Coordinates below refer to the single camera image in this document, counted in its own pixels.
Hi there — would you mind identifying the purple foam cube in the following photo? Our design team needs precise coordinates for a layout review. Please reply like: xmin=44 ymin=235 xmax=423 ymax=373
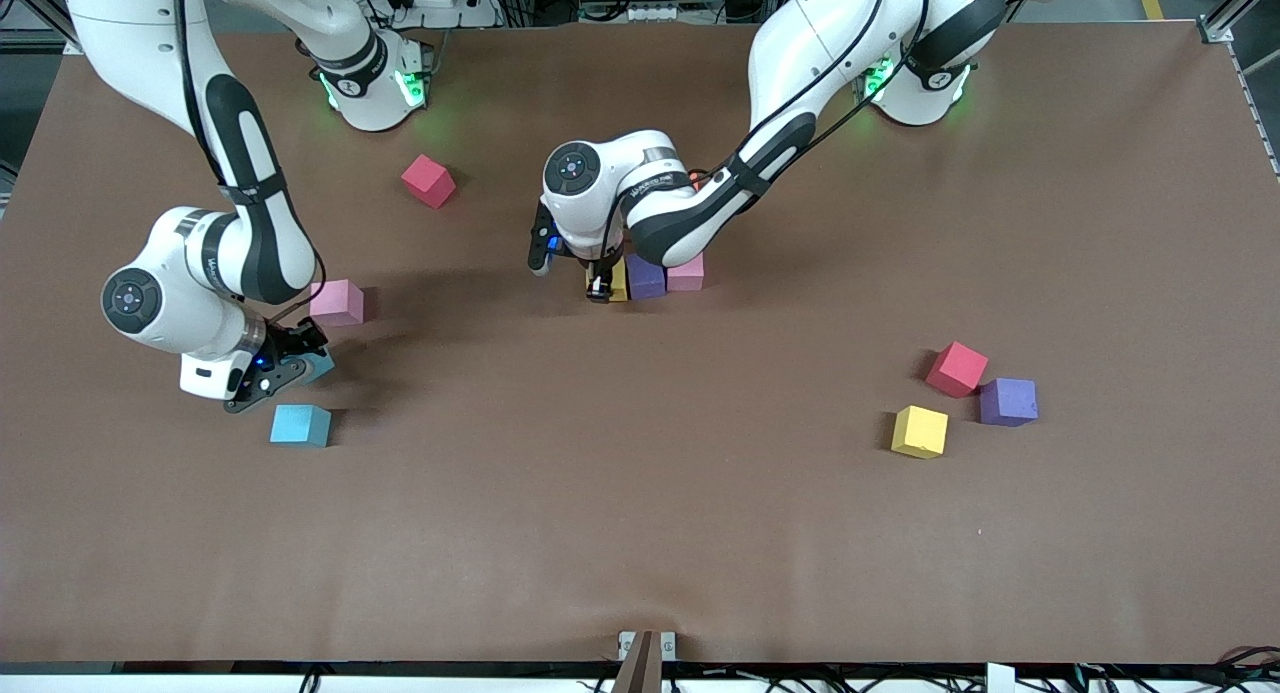
xmin=979 ymin=377 xmax=1039 ymax=428
xmin=627 ymin=253 xmax=668 ymax=300

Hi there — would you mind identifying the red foam cube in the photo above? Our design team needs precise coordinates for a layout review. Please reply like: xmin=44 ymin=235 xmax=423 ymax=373
xmin=401 ymin=154 xmax=458 ymax=210
xmin=925 ymin=341 xmax=990 ymax=399

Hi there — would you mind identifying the large table cover mat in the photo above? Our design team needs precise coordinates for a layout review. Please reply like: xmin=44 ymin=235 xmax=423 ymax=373
xmin=0 ymin=23 xmax=1280 ymax=666

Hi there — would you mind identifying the metal table edge bracket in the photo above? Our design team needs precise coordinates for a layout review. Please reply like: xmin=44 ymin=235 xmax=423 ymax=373
xmin=612 ymin=630 xmax=678 ymax=693

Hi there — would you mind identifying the aluminium frame post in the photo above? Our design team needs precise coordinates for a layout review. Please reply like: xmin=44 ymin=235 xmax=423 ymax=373
xmin=0 ymin=0 xmax=86 ymax=54
xmin=1200 ymin=0 xmax=1280 ymax=44

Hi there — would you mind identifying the aluminium side rail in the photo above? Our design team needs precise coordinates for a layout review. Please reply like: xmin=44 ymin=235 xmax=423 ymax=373
xmin=1228 ymin=43 xmax=1280 ymax=179

